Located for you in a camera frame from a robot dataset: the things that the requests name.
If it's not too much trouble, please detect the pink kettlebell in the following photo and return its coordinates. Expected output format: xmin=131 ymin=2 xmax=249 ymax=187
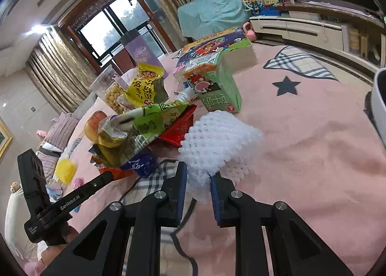
xmin=242 ymin=22 xmax=257 ymax=42

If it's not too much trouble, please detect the orange snack wrapper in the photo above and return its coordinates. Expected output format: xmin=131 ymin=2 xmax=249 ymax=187
xmin=90 ymin=155 xmax=135 ymax=181

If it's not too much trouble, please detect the white tube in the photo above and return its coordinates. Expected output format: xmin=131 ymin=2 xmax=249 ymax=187
xmin=174 ymin=87 xmax=196 ymax=105

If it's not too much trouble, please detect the pink printed blanket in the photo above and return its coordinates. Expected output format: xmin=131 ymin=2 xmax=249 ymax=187
xmin=39 ymin=42 xmax=386 ymax=276

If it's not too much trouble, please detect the white bin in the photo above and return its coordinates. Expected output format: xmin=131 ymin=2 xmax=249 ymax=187
xmin=363 ymin=68 xmax=386 ymax=147

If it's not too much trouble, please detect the toy ferris wheel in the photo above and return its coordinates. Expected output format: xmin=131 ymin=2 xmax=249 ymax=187
xmin=243 ymin=0 xmax=282 ymax=17

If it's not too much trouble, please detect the yellow fluffy toy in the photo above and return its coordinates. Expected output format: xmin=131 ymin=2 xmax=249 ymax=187
xmin=56 ymin=158 xmax=77 ymax=186

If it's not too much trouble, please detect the blue snack wrapper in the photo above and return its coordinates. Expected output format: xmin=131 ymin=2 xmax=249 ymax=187
xmin=120 ymin=148 xmax=159 ymax=177

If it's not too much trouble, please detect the green snack bag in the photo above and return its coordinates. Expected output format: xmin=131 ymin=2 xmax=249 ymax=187
xmin=99 ymin=102 xmax=189 ymax=168

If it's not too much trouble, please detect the green cartoon drink carton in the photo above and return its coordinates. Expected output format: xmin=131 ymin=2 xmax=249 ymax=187
xmin=183 ymin=51 xmax=242 ymax=113

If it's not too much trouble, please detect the tv cabinet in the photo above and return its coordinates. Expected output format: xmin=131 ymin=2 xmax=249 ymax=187
xmin=250 ymin=1 xmax=386 ymax=68

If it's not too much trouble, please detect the purple tumbler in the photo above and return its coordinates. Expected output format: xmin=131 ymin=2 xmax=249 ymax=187
xmin=121 ymin=30 xmax=162 ymax=71

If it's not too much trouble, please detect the red snack packet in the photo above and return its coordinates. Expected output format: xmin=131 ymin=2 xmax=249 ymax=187
xmin=158 ymin=104 xmax=198 ymax=147

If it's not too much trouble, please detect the clear plastic snack jar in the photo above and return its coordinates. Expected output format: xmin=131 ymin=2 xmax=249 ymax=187
xmin=89 ymin=65 xmax=129 ymax=115

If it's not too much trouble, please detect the cardboard box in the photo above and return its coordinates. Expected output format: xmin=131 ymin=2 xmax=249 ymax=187
xmin=224 ymin=39 xmax=259 ymax=74

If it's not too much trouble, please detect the striped sofa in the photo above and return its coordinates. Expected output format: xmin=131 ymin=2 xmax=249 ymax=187
xmin=36 ymin=111 xmax=79 ymax=180

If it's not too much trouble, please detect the apple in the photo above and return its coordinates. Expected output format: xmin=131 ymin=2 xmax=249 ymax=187
xmin=84 ymin=111 xmax=107 ymax=144

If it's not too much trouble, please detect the white cloth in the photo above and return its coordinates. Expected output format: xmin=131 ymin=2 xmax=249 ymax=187
xmin=5 ymin=187 xmax=41 ymax=264

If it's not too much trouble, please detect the window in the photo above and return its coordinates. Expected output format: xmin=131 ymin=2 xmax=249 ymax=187
xmin=59 ymin=0 xmax=178 ymax=67

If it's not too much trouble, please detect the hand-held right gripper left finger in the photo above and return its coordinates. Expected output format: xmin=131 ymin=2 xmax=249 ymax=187
xmin=39 ymin=161 xmax=188 ymax=276

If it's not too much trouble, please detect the yellow snack wrapper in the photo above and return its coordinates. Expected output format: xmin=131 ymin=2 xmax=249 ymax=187
xmin=125 ymin=63 xmax=169 ymax=106

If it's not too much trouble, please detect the white foam fruit net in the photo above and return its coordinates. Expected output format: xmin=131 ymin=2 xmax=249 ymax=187
xmin=178 ymin=111 xmax=265 ymax=204

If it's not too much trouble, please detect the person's left hand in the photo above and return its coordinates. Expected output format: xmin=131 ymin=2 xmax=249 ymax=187
xmin=41 ymin=227 xmax=78 ymax=272

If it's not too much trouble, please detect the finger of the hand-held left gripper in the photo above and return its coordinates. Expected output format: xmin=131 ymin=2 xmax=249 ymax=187
xmin=79 ymin=171 xmax=117 ymax=196

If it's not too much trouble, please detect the colourful puzzle box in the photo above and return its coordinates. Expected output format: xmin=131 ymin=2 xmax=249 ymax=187
xmin=173 ymin=27 xmax=245 ymax=76

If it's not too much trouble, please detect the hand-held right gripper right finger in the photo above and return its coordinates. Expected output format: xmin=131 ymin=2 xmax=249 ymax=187
xmin=209 ymin=172 xmax=355 ymax=276

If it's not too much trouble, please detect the teal cloth cover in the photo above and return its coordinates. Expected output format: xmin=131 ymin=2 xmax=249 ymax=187
xmin=177 ymin=0 xmax=251 ymax=39

